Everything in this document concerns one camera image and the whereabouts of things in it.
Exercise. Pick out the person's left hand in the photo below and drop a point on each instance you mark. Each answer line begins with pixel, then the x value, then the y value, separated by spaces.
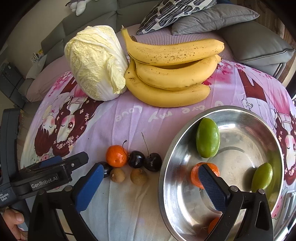
pixel 13 219

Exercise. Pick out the yellow banana bunch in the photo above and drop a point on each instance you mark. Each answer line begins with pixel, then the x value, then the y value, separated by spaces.
pixel 171 76

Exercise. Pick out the orange mandarin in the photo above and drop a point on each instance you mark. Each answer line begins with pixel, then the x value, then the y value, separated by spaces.
pixel 213 226
pixel 116 156
pixel 195 177

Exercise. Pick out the white grey plush toy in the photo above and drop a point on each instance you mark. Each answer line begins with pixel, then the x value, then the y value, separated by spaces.
pixel 79 8

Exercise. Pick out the large green jujube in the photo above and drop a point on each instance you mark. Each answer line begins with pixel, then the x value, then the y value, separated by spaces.
pixel 207 138

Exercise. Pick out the dark cherry with long stem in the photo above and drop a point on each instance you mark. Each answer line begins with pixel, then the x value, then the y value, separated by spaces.
pixel 153 162

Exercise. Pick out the stainless steel bowl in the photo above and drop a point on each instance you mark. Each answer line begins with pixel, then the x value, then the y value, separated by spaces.
pixel 233 162

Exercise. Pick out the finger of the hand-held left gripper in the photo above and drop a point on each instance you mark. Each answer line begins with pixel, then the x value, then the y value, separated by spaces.
pixel 52 161
pixel 77 160

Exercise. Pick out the brown longan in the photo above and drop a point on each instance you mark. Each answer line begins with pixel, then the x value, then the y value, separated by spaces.
pixel 118 175
pixel 138 176

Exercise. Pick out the black cabinet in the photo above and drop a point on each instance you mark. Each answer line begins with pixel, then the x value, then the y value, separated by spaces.
pixel 9 81

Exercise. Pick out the grey sofa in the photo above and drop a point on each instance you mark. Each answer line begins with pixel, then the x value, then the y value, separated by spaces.
pixel 92 16

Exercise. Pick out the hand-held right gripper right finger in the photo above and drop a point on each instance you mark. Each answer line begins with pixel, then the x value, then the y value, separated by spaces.
pixel 212 187

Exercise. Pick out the pink printed blanket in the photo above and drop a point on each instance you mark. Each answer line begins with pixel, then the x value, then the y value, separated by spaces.
pixel 129 120

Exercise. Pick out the black white patterned cushion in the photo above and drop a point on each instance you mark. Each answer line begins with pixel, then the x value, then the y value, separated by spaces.
pixel 171 14

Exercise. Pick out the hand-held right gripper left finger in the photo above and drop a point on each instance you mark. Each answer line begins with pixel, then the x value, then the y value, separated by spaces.
pixel 89 187

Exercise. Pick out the napa cabbage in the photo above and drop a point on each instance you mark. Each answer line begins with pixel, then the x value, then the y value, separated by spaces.
pixel 92 64

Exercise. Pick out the light grey cushion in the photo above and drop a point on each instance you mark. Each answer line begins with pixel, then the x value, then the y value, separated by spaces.
pixel 37 68

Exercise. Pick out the small green jujube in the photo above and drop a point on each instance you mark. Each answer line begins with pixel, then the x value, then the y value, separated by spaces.
pixel 262 177

